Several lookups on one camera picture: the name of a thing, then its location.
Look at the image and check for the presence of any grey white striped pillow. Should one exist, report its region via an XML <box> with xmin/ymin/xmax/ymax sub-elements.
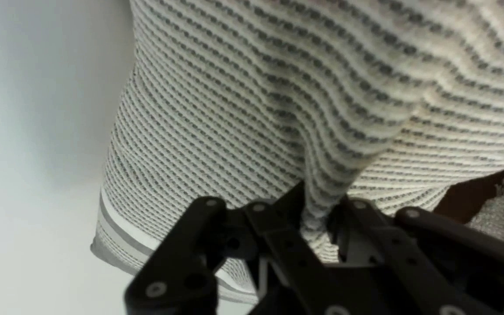
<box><xmin>89</xmin><ymin>0</ymin><xmax>504</xmax><ymax>304</ymax></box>

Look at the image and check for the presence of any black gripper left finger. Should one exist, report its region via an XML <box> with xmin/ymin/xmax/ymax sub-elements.
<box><xmin>124</xmin><ymin>180</ymin><xmax>327</xmax><ymax>315</ymax></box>

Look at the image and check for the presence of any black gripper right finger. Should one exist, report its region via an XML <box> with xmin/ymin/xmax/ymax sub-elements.
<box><xmin>327</xmin><ymin>198</ymin><xmax>504</xmax><ymax>315</ymax></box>

